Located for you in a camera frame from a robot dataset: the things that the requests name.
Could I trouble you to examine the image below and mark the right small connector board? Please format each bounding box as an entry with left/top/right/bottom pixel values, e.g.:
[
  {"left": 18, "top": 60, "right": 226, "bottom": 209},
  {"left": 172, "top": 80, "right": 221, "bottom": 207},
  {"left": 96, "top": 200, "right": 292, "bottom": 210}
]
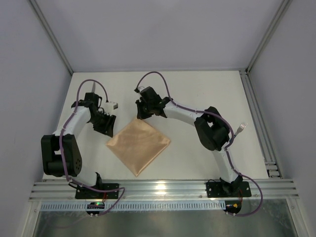
[{"left": 224, "top": 201, "right": 242, "bottom": 215}]

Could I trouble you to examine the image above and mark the aluminium rail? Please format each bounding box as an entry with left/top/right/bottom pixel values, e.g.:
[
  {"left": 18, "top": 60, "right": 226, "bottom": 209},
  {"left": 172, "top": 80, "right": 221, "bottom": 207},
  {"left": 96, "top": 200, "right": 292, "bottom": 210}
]
[
  {"left": 239, "top": 70, "right": 283, "bottom": 179},
  {"left": 29, "top": 179, "right": 299, "bottom": 201}
]

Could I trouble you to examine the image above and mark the left aluminium frame post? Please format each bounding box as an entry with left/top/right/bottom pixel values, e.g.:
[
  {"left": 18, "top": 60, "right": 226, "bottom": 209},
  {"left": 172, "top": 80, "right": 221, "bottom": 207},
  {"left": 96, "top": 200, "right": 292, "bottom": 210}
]
[{"left": 27, "top": 0, "right": 74, "bottom": 75}]

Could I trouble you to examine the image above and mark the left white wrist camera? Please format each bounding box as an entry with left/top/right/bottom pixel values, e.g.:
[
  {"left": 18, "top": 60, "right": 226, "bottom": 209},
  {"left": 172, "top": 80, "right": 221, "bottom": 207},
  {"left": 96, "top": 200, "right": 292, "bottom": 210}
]
[{"left": 101, "top": 102, "right": 119, "bottom": 115}]

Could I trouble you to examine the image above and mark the orange cloth napkin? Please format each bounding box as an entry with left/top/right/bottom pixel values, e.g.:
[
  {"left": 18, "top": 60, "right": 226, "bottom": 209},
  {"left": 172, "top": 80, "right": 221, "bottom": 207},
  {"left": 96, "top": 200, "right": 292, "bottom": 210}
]
[{"left": 106, "top": 118, "right": 171, "bottom": 177}]

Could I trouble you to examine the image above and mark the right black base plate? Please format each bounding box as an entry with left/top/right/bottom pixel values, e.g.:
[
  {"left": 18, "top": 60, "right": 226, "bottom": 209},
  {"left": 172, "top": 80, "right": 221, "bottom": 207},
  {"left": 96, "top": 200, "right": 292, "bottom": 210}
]
[{"left": 205, "top": 180, "right": 252, "bottom": 198}]

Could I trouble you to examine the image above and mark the left small controller board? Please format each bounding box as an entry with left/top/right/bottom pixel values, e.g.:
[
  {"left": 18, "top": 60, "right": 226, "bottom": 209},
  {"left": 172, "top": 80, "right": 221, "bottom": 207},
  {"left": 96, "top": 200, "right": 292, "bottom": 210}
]
[{"left": 85, "top": 201, "right": 105, "bottom": 216}]

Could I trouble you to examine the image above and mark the aluminium front rail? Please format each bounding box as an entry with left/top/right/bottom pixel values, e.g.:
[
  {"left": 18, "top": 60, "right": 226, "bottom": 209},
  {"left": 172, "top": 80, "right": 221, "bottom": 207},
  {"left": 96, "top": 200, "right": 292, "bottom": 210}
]
[{"left": 29, "top": 179, "right": 299, "bottom": 201}]

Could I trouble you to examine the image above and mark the right side aluminium rail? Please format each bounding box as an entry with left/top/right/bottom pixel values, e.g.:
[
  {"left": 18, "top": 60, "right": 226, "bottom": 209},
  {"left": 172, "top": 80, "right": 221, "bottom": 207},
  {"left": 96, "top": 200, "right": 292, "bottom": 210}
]
[{"left": 239, "top": 70, "right": 283, "bottom": 179}]

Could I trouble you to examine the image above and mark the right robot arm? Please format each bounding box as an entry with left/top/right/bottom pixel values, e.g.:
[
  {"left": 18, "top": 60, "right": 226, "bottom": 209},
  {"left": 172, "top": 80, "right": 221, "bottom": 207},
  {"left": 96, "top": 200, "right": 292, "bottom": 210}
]
[{"left": 135, "top": 86, "right": 243, "bottom": 197}]

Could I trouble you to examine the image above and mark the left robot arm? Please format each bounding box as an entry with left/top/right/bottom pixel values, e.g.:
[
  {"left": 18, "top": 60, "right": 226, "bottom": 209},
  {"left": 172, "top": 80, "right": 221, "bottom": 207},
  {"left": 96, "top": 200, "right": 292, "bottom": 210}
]
[{"left": 41, "top": 92, "right": 116, "bottom": 190}]

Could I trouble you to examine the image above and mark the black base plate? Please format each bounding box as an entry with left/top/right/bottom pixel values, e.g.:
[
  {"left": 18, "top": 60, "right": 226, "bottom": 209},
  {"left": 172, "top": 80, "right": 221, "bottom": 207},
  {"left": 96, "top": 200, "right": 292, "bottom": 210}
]
[
  {"left": 71, "top": 183, "right": 119, "bottom": 199},
  {"left": 205, "top": 180, "right": 252, "bottom": 198}
]

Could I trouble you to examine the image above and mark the fork with green handle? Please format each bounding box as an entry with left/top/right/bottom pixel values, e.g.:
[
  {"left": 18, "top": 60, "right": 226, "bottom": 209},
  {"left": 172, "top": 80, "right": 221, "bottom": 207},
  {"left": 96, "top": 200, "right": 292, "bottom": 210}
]
[{"left": 230, "top": 122, "right": 248, "bottom": 142}]

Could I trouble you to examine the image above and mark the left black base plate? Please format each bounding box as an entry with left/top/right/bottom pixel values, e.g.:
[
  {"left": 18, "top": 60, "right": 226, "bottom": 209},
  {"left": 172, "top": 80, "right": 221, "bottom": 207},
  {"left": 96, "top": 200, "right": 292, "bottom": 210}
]
[{"left": 71, "top": 183, "right": 119, "bottom": 199}]

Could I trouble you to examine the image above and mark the aluminium frame post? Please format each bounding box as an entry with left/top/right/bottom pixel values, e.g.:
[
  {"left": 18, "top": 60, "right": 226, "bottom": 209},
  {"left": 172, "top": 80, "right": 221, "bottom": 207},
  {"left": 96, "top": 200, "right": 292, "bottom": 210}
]
[
  {"left": 245, "top": 0, "right": 292, "bottom": 73},
  {"left": 27, "top": 0, "right": 74, "bottom": 75}
]

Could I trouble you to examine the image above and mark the right aluminium frame post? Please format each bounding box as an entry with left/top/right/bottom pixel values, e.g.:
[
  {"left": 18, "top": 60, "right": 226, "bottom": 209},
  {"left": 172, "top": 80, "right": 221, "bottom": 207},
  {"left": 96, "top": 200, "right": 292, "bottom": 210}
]
[{"left": 245, "top": 0, "right": 292, "bottom": 73}]

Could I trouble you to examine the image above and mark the slotted grey cable duct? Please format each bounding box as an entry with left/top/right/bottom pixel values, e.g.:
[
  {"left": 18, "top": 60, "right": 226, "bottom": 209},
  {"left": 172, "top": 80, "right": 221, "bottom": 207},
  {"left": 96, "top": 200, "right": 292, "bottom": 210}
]
[{"left": 40, "top": 199, "right": 225, "bottom": 211}]

